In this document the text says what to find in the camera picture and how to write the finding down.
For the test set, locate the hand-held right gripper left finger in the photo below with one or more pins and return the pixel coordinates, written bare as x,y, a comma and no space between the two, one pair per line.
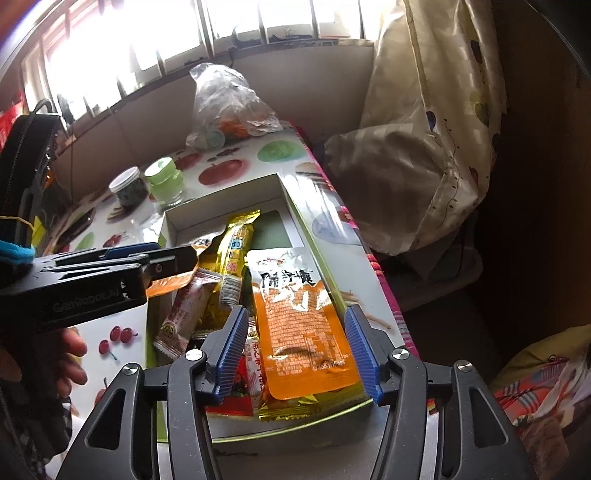
233,350

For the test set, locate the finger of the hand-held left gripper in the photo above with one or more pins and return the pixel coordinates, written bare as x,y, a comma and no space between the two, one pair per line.
173,262
131,250

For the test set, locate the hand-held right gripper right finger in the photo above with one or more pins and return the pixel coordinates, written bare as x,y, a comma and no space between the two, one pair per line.
364,360

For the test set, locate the small orange snack packet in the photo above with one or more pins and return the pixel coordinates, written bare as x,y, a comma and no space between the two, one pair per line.
173,286

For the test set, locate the red black snack packet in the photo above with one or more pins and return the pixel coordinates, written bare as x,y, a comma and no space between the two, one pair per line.
235,401

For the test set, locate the white maroon snack packet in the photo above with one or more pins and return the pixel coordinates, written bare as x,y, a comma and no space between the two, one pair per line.
184,318

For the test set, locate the long yellow snack bar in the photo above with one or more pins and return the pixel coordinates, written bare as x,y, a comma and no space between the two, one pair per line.
235,249

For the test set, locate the large orange snack packet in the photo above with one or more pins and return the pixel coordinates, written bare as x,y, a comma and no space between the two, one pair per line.
300,332

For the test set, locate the yellow snack packet red oval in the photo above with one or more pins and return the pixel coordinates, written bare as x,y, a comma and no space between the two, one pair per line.
286,410

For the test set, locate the green white cardboard box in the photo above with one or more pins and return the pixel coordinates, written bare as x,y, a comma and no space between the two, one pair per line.
277,226

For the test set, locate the person's left hand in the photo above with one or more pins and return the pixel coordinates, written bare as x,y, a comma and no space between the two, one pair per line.
71,344

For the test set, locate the clear jar dark contents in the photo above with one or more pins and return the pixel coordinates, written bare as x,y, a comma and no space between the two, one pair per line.
129,191

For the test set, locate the black phone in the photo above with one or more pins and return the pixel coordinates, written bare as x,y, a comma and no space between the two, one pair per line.
76,228

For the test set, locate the green jar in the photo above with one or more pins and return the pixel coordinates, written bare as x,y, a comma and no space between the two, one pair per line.
164,184

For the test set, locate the teal fuzzy cloth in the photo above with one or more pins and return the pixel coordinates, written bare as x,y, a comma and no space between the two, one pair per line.
16,251

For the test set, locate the black zippered bag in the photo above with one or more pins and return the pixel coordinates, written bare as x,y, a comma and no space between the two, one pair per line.
27,175

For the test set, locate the fruit print tablecloth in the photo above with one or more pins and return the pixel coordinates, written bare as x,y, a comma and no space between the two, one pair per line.
277,152

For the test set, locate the clear plastic bag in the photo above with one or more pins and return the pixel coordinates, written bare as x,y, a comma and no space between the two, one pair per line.
231,101

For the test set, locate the colourful patterned cloth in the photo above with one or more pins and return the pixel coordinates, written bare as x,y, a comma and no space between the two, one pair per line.
535,397

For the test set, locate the window with metal bars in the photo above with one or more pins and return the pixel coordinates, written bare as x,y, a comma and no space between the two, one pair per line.
138,37

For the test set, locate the cream patterned curtain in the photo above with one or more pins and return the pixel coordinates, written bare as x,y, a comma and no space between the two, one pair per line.
429,138

